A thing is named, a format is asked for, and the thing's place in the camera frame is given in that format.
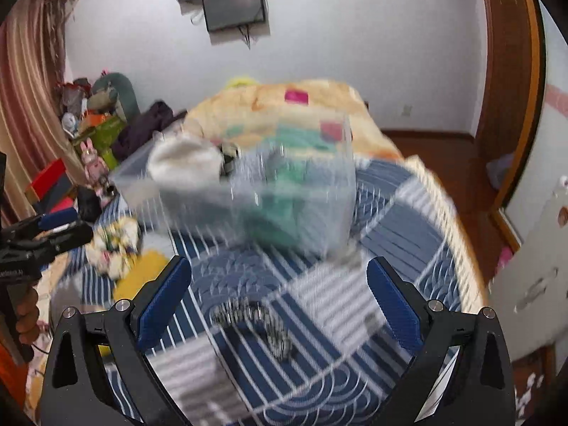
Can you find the green dinosaur plush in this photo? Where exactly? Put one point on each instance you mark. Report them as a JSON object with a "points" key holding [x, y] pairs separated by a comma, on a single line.
{"points": [[117, 93]]}

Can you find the clear plastic storage box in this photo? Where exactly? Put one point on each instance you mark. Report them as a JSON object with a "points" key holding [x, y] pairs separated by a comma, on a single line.
{"points": [[284, 195]]}

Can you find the dark purple clothes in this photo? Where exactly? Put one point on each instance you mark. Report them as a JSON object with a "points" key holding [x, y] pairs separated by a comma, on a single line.
{"points": [[142, 128]]}

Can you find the wooden door frame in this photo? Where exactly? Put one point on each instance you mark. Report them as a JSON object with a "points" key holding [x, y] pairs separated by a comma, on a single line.
{"points": [[510, 97]]}

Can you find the white cabinet door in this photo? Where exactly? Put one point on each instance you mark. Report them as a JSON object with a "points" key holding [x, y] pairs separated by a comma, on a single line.
{"points": [[537, 230]]}

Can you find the pink bunny figure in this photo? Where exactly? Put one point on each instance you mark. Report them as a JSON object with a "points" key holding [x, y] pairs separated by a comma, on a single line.
{"points": [[95, 164]]}

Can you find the yellow cloth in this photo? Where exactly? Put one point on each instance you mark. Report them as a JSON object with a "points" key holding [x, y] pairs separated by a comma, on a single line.
{"points": [[142, 275]]}

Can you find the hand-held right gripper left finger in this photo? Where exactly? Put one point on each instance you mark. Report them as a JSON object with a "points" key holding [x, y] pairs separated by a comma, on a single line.
{"points": [[165, 301]]}

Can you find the striped black white sock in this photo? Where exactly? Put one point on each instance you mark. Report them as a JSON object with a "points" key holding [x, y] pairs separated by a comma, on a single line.
{"points": [[270, 333]]}

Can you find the peach printed blanket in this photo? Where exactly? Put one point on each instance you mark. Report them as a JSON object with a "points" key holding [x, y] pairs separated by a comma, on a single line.
{"points": [[266, 97]]}

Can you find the person's left hand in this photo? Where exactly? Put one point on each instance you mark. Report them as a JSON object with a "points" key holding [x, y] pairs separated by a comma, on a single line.
{"points": [[27, 319]]}

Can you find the blue patterned bedsheet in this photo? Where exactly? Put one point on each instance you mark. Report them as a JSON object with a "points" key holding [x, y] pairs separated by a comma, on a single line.
{"points": [[310, 386]]}

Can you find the yellow green plush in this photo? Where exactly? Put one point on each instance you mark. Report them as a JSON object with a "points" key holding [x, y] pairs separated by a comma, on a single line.
{"points": [[242, 82]]}

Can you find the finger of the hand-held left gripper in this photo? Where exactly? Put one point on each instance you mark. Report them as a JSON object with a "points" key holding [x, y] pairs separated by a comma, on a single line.
{"points": [[71, 237], [60, 220]]}

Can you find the green cloth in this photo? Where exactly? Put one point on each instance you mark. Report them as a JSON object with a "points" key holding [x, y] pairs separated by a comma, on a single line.
{"points": [[279, 213]]}

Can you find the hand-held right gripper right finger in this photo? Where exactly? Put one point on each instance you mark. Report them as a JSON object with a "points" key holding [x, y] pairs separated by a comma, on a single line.
{"points": [[394, 302]]}

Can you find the striped brown curtain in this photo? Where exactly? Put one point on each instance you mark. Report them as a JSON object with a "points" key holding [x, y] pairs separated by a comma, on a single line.
{"points": [[31, 97]]}

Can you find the green box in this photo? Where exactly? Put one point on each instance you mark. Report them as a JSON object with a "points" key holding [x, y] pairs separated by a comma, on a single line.
{"points": [[104, 131]]}

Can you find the white floral cloth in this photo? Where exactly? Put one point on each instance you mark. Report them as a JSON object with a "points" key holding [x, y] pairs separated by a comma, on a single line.
{"points": [[113, 244]]}

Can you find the black television wall mount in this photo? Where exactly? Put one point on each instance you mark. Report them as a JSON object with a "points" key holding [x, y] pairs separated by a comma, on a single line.
{"points": [[235, 9]]}

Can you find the red box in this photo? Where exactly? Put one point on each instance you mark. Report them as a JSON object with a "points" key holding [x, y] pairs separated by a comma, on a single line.
{"points": [[51, 179]]}

